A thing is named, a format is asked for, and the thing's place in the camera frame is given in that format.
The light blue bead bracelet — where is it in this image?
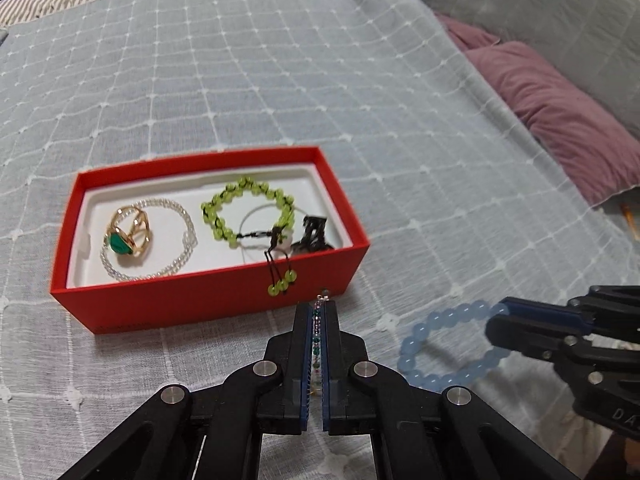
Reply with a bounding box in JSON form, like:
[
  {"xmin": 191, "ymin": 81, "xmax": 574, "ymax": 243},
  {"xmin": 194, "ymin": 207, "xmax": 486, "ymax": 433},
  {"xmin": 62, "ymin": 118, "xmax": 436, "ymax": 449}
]
[{"xmin": 397, "ymin": 299, "xmax": 513, "ymax": 391}]

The gold ring with green stone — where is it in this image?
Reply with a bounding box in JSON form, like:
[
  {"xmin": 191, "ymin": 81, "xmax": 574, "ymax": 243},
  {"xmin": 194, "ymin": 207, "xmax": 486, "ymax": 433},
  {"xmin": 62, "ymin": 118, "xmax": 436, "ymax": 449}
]
[{"xmin": 104, "ymin": 205, "xmax": 151, "ymax": 257}]

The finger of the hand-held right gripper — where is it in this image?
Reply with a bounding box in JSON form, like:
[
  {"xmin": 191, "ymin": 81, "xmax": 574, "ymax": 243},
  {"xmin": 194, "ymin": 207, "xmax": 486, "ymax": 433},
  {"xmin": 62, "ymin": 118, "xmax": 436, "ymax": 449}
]
[
  {"xmin": 500, "ymin": 285, "xmax": 640, "ymax": 335},
  {"xmin": 485, "ymin": 312, "xmax": 587, "ymax": 362}
]

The small orange object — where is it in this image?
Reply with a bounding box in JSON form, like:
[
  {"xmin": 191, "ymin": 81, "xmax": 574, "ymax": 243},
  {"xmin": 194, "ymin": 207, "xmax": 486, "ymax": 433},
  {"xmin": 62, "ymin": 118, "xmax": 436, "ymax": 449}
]
[{"xmin": 620, "ymin": 202, "xmax": 639, "ymax": 241}]

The purple pillow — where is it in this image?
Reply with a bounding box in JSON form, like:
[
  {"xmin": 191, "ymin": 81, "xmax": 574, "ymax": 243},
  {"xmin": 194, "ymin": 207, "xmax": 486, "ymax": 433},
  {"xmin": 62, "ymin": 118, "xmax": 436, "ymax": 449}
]
[{"xmin": 434, "ymin": 12, "xmax": 640, "ymax": 207}]

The clear bead bracelet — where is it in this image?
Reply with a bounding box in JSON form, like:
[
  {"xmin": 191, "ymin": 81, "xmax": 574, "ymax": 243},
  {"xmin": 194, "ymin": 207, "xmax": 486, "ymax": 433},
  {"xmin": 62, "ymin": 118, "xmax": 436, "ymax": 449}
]
[{"xmin": 99, "ymin": 197, "xmax": 197, "ymax": 281}]

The green bead bracelet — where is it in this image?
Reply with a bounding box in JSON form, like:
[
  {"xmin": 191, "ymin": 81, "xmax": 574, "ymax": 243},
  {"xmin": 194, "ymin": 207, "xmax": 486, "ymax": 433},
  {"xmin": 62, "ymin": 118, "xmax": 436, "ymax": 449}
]
[{"xmin": 200, "ymin": 176, "xmax": 300, "ymax": 297}]

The black hair clip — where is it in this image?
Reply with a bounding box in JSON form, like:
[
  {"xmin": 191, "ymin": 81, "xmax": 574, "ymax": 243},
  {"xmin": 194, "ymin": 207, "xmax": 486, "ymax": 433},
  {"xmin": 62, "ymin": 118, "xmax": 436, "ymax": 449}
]
[{"xmin": 290, "ymin": 216, "xmax": 335, "ymax": 254}]

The red cardboard box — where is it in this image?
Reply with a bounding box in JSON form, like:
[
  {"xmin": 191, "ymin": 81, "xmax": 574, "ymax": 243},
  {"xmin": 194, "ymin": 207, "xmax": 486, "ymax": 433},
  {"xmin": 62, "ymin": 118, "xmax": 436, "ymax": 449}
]
[{"xmin": 50, "ymin": 146, "xmax": 372, "ymax": 335}]

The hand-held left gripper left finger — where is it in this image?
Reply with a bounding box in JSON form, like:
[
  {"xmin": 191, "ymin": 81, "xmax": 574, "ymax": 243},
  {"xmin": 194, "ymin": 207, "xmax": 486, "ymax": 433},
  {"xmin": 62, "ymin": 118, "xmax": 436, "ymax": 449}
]
[{"xmin": 57, "ymin": 302, "xmax": 315, "ymax": 480}]

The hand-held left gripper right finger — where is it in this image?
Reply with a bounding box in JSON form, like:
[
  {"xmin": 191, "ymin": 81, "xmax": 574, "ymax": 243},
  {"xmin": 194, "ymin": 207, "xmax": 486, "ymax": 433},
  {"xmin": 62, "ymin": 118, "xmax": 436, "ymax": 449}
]
[{"xmin": 320, "ymin": 302, "xmax": 582, "ymax": 480}]

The thin multicolour bead bracelet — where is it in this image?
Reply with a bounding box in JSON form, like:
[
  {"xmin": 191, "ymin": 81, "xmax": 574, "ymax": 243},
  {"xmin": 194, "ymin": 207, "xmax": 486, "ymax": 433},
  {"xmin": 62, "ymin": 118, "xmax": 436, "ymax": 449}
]
[{"xmin": 311, "ymin": 287, "xmax": 332, "ymax": 401}]

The grey headboard cushion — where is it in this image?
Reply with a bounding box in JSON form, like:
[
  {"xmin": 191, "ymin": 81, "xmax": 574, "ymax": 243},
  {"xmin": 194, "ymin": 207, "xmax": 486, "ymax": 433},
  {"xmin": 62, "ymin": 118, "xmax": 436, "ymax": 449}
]
[{"xmin": 390, "ymin": 0, "xmax": 640, "ymax": 133}]

